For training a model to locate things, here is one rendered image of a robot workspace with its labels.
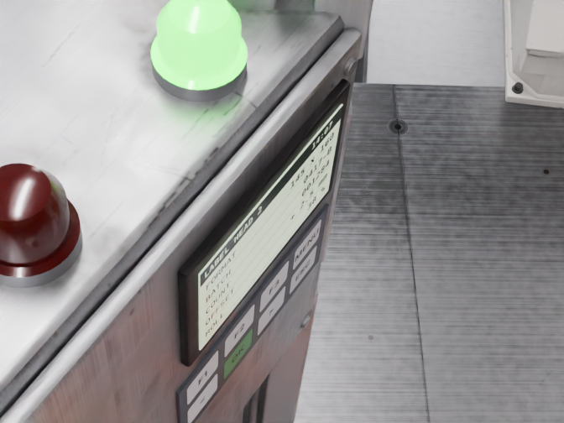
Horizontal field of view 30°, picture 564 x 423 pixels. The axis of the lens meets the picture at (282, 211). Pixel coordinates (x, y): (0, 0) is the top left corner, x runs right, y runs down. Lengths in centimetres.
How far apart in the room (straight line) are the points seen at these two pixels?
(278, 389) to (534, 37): 65
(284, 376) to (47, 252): 28
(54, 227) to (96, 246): 2
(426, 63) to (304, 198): 86
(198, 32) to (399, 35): 94
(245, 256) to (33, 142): 7
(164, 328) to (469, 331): 73
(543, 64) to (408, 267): 27
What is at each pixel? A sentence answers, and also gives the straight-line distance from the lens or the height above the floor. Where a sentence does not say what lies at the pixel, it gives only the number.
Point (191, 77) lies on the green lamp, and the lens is 28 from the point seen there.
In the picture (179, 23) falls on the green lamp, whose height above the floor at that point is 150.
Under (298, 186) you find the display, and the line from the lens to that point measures 32.
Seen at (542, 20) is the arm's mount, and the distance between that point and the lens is 111.
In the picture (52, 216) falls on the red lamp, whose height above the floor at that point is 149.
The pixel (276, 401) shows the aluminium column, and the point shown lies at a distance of 54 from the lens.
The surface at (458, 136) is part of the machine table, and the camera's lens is 112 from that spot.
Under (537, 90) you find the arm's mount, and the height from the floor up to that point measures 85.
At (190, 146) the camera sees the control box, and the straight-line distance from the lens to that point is 27.
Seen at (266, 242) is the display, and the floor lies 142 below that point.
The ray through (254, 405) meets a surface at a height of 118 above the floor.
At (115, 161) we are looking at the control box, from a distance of 27.
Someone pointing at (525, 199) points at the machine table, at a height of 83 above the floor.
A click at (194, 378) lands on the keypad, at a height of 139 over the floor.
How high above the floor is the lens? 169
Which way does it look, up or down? 56 degrees down
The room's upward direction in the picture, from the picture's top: 6 degrees clockwise
